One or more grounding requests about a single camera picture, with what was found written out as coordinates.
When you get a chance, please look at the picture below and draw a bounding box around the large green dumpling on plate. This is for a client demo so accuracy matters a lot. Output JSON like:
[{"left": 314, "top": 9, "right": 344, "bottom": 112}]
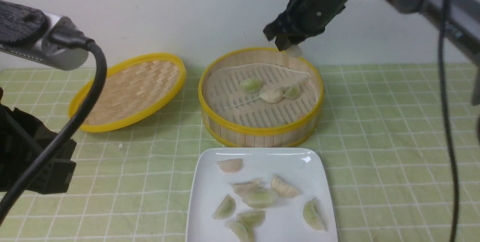
[{"left": 242, "top": 188, "right": 278, "bottom": 209}]

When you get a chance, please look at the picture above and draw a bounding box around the white square plate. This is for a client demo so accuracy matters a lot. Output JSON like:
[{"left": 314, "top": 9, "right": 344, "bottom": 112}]
[{"left": 185, "top": 148, "right": 339, "bottom": 242}]

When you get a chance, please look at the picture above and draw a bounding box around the yellow rimmed bamboo steamer basket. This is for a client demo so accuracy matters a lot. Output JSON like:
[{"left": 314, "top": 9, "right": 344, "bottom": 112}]
[{"left": 198, "top": 48, "right": 324, "bottom": 148}]

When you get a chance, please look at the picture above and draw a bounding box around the small green dumpling in steamer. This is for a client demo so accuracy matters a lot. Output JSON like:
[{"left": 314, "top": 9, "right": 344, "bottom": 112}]
[{"left": 283, "top": 84, "right": 301, "bottom": 100}]

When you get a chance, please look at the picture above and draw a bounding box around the black camera cable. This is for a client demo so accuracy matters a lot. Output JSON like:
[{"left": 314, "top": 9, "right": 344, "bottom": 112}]
[{"left": 0, "top": 34, "right": 108, "bottom": 226}]

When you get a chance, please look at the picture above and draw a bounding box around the white steamer liner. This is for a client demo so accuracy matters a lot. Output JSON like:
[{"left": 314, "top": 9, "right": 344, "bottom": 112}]
[{"left": 202, "top": 63, "right": 324, "bottom": 128}]

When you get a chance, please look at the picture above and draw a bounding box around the cream pleated dumpling on plate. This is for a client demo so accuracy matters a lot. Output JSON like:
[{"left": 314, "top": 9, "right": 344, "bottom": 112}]
[{"left": 270, "top": 174, "right": 300, "bottom": 198}]

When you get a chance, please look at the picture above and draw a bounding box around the white dumpling in steamer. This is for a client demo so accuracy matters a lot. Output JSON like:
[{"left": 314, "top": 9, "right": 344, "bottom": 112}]
[{"left": 258, "top": 87, "right": 284, "bottom": 104}]

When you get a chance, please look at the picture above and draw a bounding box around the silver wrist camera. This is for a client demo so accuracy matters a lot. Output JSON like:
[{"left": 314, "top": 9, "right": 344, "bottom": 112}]
[{"left": 0, "top": 1, "right": 90, "bottom": 71}]

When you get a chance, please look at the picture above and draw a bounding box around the yellow rimmed bamboo steamer lid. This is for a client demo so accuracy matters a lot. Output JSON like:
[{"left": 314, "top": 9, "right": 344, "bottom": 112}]
[{"left": 80, "top": 53, "right": 186, "bottom": 133}]

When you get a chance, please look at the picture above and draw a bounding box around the pale pink dumpling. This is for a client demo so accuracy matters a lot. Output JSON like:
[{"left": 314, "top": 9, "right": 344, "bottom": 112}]
[{"left": 216, "top": 158, "right": 243, "bottom": 173}]

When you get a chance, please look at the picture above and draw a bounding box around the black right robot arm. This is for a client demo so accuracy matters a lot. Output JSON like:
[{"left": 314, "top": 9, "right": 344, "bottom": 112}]
[{"left": 263, "top": 0, "right": 480, "bottom": 66}]

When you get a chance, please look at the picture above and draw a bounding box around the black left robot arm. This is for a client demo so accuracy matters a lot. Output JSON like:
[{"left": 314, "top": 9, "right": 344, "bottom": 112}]
[{"left": 0, "top": 104, "right": 77, "bottom": 194}]

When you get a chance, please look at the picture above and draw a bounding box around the green dumpling at plate edge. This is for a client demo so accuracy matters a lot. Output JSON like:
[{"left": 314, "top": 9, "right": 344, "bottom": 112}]
[{"left": 225, "top": 221, "right": 255, "bottom": 242}]

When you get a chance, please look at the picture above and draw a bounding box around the pale dumpling on plate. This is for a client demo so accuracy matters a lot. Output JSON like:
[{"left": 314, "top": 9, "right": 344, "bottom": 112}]
[{"left": 229, "top": 178, "right": 262, "bottom": 197}]

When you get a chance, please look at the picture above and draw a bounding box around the green checkered tablecloth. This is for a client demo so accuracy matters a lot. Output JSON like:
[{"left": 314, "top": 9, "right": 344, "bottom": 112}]
[{"left": 0, "top": 63, "right": 480, "bottom": 242}]

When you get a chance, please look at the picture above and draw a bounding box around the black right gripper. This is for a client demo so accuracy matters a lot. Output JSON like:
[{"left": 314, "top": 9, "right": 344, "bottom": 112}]
[{"left": 263, "top": 0, "right": 348, "bottom": 51}]

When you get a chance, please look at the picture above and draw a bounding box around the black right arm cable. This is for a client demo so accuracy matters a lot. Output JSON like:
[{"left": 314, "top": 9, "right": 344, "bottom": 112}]
[{"left": 437, "top": 0, "right": 462, "bottom": 242}]

